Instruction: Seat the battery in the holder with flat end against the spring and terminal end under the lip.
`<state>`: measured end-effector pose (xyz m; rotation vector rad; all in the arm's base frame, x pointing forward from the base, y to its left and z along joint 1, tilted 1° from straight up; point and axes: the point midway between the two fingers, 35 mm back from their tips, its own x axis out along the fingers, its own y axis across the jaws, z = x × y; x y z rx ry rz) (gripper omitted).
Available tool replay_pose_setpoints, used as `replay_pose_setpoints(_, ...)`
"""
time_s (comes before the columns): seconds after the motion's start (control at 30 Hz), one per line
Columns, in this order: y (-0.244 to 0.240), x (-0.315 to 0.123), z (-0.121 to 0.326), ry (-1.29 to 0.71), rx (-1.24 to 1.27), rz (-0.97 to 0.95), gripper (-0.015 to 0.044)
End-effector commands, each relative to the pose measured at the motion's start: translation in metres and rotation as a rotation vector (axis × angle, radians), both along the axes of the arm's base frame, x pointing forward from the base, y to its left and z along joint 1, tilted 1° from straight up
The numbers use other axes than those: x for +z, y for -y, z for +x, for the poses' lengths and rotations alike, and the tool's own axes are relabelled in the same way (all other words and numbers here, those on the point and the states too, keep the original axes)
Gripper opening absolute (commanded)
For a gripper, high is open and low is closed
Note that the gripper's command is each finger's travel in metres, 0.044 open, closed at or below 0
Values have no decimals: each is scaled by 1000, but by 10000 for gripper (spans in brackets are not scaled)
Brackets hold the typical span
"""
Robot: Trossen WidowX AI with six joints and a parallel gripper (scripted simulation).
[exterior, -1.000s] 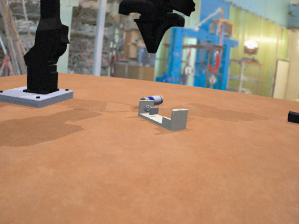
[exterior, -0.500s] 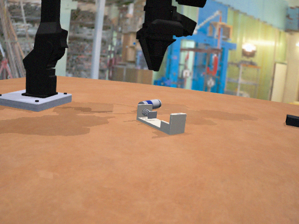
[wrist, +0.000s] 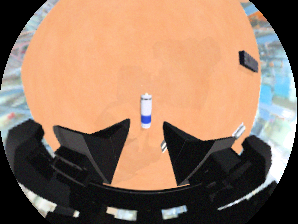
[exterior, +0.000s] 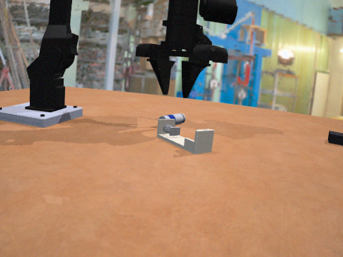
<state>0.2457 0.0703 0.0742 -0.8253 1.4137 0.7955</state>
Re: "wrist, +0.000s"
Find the grey and blue battery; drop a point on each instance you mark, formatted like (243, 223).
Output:
(145, 110)

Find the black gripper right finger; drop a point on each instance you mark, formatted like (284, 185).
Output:
(187, 153)

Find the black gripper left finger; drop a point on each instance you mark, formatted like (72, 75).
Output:
(103, 148)

